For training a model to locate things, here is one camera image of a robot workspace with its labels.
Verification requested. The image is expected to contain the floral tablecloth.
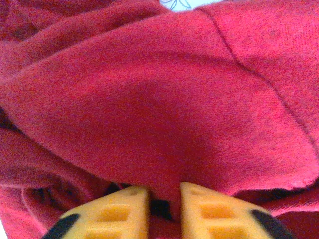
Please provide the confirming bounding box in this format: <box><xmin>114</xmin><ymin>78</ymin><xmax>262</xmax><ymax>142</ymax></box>
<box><xmin>159</xmin><ymin>0</ymin><xmax>225</xmax><ymax>13</ymax></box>

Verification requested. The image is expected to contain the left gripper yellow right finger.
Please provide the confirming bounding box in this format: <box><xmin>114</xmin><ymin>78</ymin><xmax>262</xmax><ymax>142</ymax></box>
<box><xmin>179</xmin><ymin>181</ymin><xmax>297</xmax><ymax>239</ymax></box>

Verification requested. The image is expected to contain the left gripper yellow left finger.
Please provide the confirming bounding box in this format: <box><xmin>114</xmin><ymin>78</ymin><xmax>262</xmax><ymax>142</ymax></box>
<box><xmin>42</xmin><ymin>185</ymin><xmax>150</xmax><ymax>239</ymax></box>

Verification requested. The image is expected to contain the red t-shirt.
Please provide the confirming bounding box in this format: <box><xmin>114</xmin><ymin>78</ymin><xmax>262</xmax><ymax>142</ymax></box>
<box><xmin>0</xmin><ymin>0</ymin><xmax>319</xmax><ymax>239</ymax></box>

